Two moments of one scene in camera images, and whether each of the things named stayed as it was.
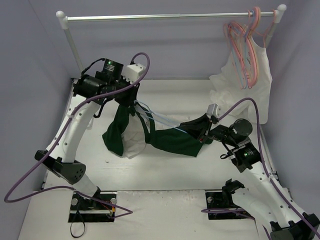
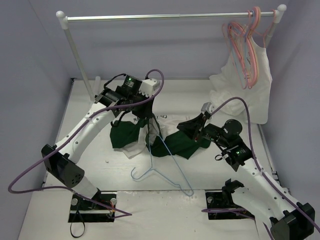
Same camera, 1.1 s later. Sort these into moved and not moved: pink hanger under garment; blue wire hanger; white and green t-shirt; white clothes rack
Moved: white and green t-shirt; blue wire hanger
Not moved: pink hanger under garment; white clothes rack
